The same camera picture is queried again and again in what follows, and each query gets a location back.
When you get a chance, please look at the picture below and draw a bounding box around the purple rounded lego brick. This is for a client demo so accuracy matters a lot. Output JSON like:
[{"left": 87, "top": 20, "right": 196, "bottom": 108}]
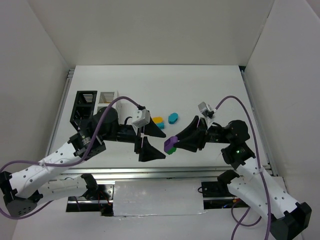
[{"left": 163, "top": 136, "right": 178, "bottom": 153}]

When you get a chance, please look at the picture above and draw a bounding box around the green rounded lego brick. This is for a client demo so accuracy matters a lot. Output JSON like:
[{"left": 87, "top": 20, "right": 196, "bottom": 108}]
[{"left": 165, "top": 147, "right": 177, "bottom": 155}]

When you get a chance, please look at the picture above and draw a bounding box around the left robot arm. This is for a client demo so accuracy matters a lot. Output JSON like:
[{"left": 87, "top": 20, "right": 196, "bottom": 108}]
[{"left": 0, "top": 107, "right": 166, "bottom": 220}]

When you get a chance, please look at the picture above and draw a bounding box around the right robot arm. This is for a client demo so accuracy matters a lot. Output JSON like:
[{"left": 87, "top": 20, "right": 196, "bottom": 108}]
[{"left": 174, "top": 116, "right": 312, "bottom": 240}]

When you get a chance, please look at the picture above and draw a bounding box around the teal rectangular lego brick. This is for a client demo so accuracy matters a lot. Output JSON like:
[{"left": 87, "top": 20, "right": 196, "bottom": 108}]
[{"left": 156, "top": 121, "right": 165, "bottom": 130}]

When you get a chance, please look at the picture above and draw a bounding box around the yellow oval lego brick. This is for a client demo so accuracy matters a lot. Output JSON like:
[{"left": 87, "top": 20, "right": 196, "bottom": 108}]
[{"left": 152, "top": 116, "right": 164, "bottom": 124}]

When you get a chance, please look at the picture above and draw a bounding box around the teal oval lego brick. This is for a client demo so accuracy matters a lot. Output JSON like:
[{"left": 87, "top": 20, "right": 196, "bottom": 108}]
[{"left": 168, "top": 112, "right": 179, "bottom": 125}]

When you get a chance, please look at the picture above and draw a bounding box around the white slotted container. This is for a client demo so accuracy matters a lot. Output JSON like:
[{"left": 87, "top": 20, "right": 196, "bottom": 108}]
[{"left": 95, "top": 90, "right": 122, "bottom": 126}]

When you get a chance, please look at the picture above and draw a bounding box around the black slotted container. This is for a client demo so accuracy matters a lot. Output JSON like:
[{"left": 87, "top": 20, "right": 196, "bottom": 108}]
[{"left": 69, "top": 90, "right": 98, "bottom": 131}]

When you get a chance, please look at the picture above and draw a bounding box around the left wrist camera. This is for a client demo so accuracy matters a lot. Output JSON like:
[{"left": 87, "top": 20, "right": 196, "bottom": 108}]
[{"left": 131, "top": 109, "right": 151, "bottom": 128}]

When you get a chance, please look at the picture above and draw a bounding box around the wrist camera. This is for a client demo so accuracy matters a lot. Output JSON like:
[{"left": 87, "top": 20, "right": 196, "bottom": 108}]
[
  {"left": 131, "top": 109, "right": 151, "bottom": 128},
  {"left": 198, "top": 102, "right": 216, "bottom": 128}
]

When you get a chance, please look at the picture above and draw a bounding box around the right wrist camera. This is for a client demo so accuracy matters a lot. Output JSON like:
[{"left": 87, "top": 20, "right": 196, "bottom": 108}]
[{"left": 198, "top": 102, "right": 216, "bottom": 128}]

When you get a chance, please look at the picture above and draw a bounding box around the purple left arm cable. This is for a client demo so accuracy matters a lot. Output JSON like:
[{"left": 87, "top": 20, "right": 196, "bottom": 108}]
[{"left": 0, "top": 96, "right": 146, "bottom": 221}]

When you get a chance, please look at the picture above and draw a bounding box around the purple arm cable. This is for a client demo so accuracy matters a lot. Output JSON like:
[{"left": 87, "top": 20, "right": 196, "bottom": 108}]
[
  {"left": 214, "top": 96, "right": 272, "bottom": 240},
  {"left": 0, "top": 96, "right": 146, "bottom": 221}
]

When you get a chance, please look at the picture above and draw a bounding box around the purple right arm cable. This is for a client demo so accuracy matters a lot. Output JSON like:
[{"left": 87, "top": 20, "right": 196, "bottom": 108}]
[{"left": 214, "top": 96, "right": 272, "bottom": 240}]

